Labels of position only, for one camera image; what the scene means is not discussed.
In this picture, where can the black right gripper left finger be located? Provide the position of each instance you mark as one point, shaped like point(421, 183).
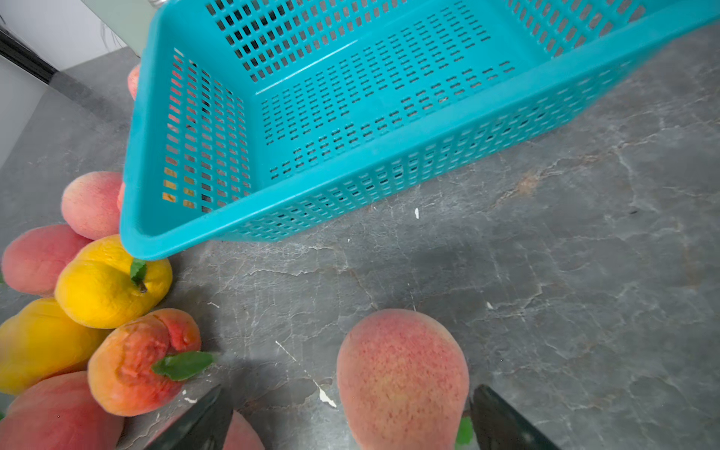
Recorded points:
point(204, 426)

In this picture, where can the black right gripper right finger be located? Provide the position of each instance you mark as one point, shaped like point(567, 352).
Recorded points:
point(499, 426)

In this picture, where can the teal plastic basket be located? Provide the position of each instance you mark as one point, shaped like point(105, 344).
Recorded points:
point(258, 120)

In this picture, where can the orange wrinkled peach lower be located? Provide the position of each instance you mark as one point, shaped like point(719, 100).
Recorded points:
point(144, 364)

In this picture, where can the orange wrinkled peach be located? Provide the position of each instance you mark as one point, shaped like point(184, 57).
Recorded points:
point(32, 263)
point(144, 364)

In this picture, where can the pink peach centre pile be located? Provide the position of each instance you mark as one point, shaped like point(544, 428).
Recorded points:
point(60, 413)

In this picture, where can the yellow peach upper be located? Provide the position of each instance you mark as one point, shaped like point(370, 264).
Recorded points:
point(104, 287)

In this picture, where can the yellow peach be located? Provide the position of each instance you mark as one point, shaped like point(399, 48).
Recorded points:
point(41, 342)
point(104, 287)

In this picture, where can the yellow peach lower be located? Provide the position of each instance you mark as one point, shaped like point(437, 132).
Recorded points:
point(41, 342)

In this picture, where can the orange wrinkled peach upper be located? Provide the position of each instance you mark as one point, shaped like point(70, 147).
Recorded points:
point(32, 263)

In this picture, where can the mint green toaster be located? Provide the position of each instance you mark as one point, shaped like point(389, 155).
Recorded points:
point(130, 20)

